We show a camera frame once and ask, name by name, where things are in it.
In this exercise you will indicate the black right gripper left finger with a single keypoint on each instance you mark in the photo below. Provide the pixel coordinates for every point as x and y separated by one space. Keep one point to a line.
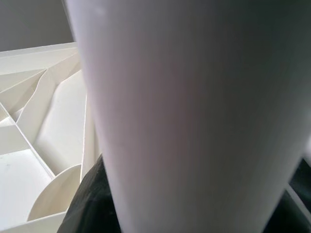
94 211

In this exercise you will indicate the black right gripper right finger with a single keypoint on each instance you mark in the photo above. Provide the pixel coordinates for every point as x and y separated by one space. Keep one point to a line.
289 218

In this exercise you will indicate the white plastic table top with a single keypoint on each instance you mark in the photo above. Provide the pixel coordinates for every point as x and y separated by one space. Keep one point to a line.
24 182

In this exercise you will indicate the white plastic table leg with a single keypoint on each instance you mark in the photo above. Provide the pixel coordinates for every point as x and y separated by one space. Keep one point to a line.
194 109

